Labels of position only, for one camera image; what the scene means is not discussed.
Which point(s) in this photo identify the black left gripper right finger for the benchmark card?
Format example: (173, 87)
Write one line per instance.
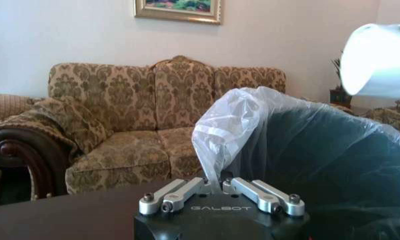
(263, 196)

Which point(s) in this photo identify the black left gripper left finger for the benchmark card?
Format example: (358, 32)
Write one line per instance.
(177, 192)

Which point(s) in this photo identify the dark trash bin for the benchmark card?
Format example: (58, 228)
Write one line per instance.
(330, 172)

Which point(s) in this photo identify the clear plastic bin liner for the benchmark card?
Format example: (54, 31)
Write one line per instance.
(241, 130)

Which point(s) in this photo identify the patterned beige fabric sofa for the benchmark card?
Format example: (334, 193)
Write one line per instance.
(137, 120)

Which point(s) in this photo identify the potted green plant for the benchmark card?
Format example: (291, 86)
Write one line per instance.
(338, 85)

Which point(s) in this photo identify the patterned beige fabric armchair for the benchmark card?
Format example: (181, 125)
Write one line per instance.
(392, 115)

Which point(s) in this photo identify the striped beige armchair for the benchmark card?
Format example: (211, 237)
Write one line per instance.
(3, 105)

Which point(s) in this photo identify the gold framed painting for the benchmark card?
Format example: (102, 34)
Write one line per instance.
(178, 10)

